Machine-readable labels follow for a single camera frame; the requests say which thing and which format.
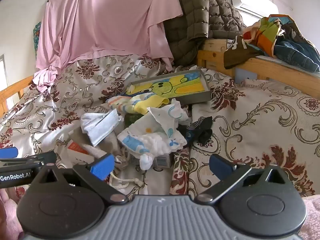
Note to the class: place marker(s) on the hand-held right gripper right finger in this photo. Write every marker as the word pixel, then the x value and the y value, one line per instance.
pixel 220 166

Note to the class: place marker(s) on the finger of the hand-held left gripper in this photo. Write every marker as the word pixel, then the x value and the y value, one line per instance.
pixel 37 158
pixel 8 152

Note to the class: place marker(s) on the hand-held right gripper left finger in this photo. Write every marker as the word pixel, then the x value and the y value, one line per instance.
pixel 102 167

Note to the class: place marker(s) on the white face mask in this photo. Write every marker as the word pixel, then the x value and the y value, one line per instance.
pixel 100 127

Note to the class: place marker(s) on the black sock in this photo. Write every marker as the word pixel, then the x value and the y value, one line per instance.
pixel 202 130

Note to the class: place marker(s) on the white towel with blue patches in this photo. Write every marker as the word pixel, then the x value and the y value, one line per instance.
pixel 140 140

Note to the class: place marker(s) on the grey tray with cartoon print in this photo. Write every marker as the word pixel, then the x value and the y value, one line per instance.
pixel 197 98

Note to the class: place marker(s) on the yellow striped sock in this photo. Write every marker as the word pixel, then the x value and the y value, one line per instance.
pixel 145 103

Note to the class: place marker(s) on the orange and white box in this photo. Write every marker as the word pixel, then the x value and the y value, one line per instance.
pixel 77 152

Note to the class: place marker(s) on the green cloth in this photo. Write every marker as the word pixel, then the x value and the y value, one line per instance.
pixel 130 120

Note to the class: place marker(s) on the brown printed garment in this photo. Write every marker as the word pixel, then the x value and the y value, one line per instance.
pixel 237 55

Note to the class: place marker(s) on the blue denim jeans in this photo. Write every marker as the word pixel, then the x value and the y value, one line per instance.
pixel 295 50

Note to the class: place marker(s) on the colourful patchwork cloth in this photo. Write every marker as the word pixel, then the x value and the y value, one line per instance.
pixel 267 32

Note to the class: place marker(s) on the pink bed sheet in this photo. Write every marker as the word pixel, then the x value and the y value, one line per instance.
pixel 100 17

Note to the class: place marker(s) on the olive quilted puffer jacket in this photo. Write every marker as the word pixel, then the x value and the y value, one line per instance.
pixel 195 10

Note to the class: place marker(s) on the white air conditioner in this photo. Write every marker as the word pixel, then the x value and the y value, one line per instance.
pixel 252 0

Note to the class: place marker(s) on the wooden side rail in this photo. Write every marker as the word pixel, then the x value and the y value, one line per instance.
pixel 15 90

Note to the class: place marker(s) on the wooden bed frame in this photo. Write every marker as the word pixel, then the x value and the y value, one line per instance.
pixel 275 70

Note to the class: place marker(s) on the wall poster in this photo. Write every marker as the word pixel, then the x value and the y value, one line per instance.
pixel 37 36

